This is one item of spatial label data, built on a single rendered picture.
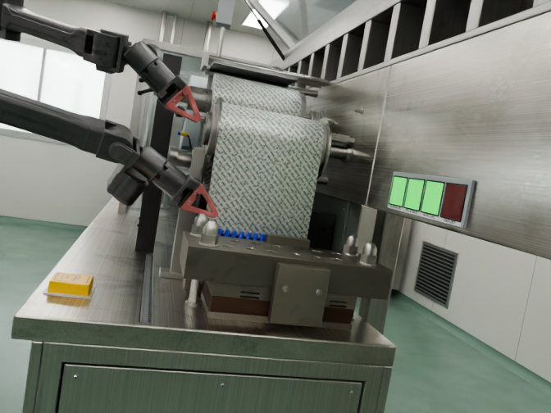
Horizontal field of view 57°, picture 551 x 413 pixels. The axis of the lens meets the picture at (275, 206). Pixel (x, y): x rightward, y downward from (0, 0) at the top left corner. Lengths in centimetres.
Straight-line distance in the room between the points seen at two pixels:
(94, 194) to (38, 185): 65
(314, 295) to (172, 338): 27
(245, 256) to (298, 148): 32
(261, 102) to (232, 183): 33
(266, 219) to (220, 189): 12
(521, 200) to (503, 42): 23
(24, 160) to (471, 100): 630
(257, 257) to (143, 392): 30
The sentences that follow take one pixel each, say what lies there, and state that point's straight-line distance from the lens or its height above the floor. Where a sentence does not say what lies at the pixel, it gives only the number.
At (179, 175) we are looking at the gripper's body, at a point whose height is 114.
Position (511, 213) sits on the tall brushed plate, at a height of 118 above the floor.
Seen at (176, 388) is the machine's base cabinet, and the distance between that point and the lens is 93.
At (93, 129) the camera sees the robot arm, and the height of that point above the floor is 120.
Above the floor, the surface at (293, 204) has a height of 112.
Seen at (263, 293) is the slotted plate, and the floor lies 96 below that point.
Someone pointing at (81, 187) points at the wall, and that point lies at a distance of 674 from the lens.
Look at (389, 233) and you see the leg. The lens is 138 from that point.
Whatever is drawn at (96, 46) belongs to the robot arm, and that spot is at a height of 138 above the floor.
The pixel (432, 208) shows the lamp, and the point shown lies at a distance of 85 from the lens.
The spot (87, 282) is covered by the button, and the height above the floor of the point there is 92.
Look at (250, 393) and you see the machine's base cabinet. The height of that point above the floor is 79.
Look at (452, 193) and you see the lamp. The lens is 81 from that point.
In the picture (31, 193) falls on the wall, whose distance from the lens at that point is 685.
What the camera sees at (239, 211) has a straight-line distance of 112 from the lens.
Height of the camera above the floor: 120
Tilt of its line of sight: 5 degrees down
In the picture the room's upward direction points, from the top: 9 degrees clockwise
